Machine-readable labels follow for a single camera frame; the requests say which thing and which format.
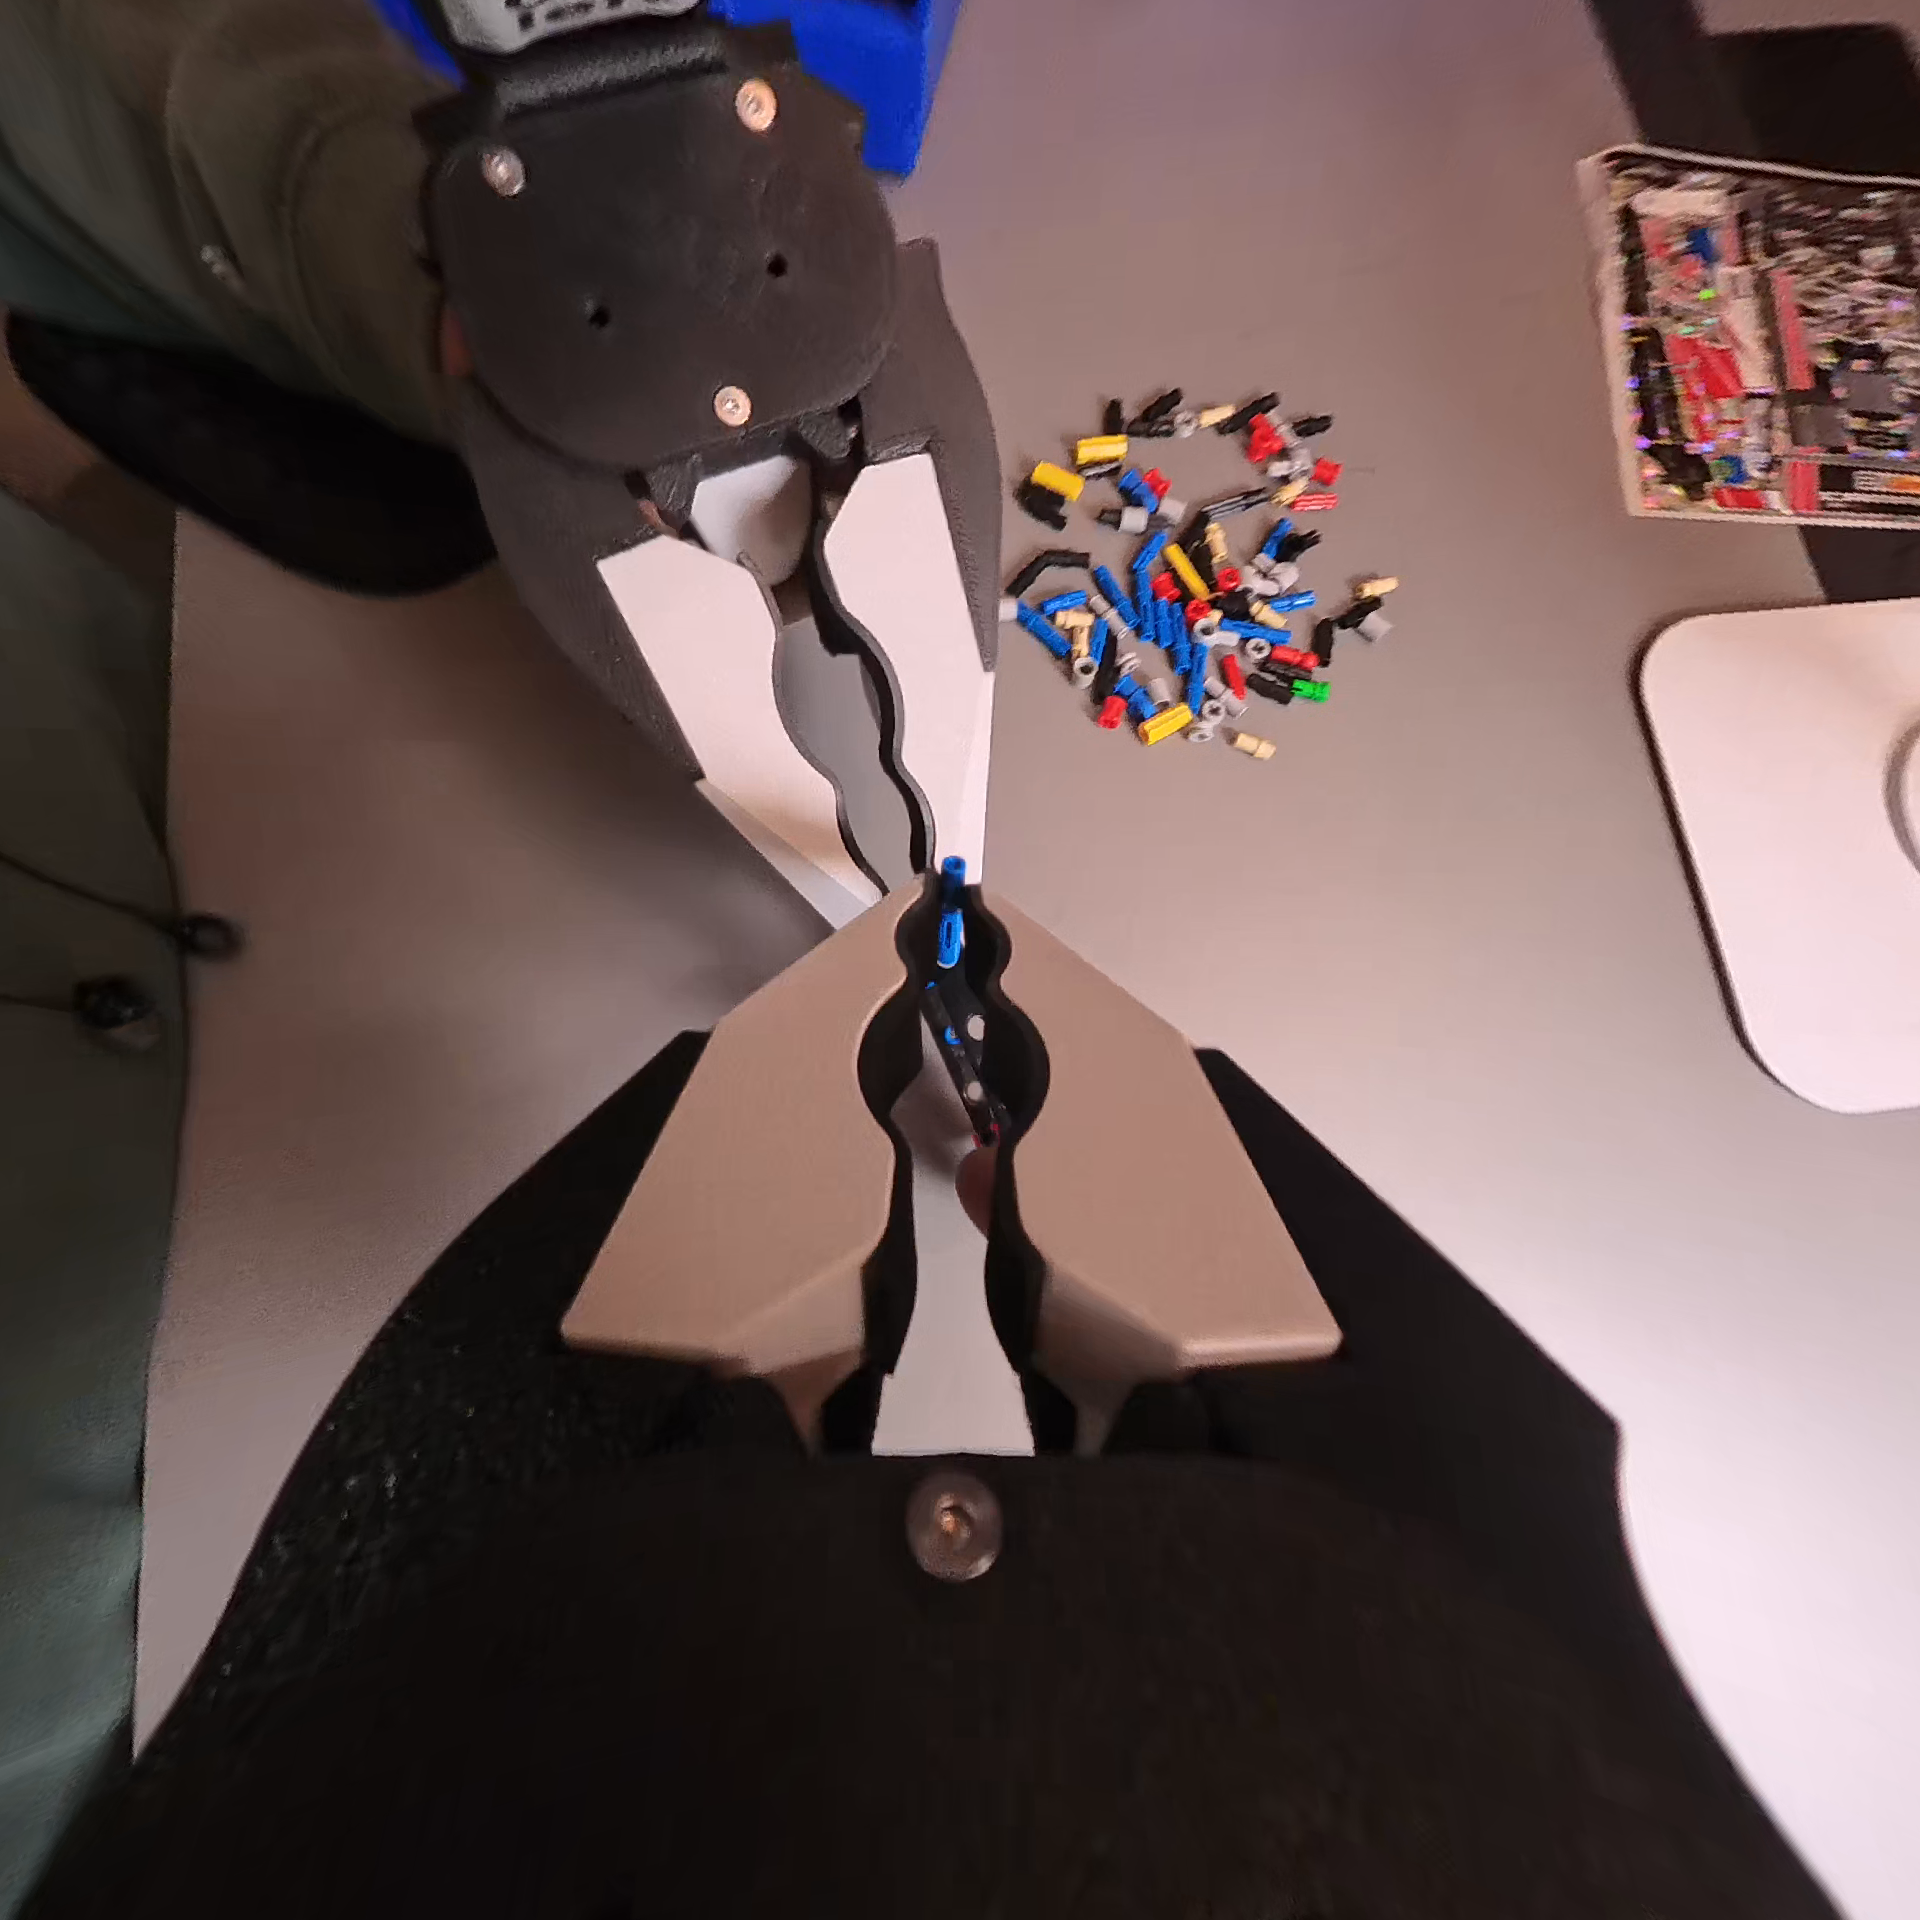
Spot black lego frame assembly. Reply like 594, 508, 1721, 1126
918, 975, 1008, 1149

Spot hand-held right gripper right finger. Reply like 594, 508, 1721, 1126
977, 886, 1341, 1451

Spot blue plastic bin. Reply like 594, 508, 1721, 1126
374, 0, 939, 176

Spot person's left forearm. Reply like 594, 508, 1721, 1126
0, 0, 449, 437

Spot black knit cloth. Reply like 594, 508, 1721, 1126
8, 314, 500, 598

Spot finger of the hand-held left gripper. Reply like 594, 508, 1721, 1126
599, 532, 890, 931
812, 446, 999, 888

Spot lego instruction booklet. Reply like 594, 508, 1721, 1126
1577, 140, 1920, 530

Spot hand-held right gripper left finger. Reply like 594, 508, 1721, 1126
563, 880, 921, 1451

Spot pile of small lego pieces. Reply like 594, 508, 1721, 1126
1002, 387, 1402, 760

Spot black wired earphones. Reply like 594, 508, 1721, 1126
0, 854, 242, 1051

